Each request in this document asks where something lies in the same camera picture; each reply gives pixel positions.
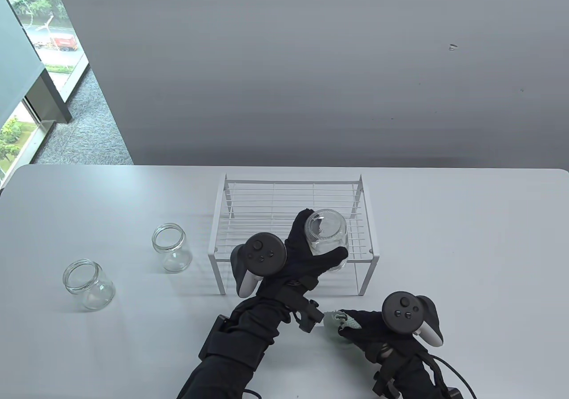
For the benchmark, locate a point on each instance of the person's left hand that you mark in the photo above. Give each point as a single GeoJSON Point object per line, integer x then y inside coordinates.
{"type": "Point", "coordinates": [295, 261]}

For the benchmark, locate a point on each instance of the person's right hand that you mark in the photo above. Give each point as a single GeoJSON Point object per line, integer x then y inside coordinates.
{"type": "Point", "coordinates": [373, 332]}

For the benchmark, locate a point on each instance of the green fish scale cleaning cloth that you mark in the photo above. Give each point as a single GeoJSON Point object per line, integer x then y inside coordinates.
{"type": "Point", "coordinates": [331, 323]}

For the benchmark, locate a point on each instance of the clear glass jar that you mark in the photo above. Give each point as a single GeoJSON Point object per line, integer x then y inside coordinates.
{"type": "Point", "coordinates": [173, 252]}
{"type": "Point", "coordinates": [326, 230]}
{"type": "Point", "coordinates": [91, 290]}

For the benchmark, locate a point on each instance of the person's left forearm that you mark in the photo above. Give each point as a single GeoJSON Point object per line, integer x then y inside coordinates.
{"type": "Point", "coordinates": [240, 350]}

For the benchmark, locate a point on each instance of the person's right forearm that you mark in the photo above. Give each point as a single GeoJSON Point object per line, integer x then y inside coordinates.
{"type": "Point", "coordinates": [409, 379]}

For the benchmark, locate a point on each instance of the grey black hand controller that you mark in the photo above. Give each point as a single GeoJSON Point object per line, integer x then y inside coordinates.
{"type": "Point", "coordinates": [402, 312]}
{"type": "Point", "coordinates": [264, 252]}

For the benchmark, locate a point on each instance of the dark grey window column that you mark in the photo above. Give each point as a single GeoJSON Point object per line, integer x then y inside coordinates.
{"type": "Point", "coordinates": [49, 101]}

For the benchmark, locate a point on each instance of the glass window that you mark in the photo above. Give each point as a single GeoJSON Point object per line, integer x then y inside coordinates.
{"type": "Point", "coordinates": [58, 39]}

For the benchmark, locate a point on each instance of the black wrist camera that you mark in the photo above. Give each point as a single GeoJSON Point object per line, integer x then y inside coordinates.
{"type": "Point", "coordinates": [309, 317]}
{"type": "Point", "coordinates": [382, 383]}

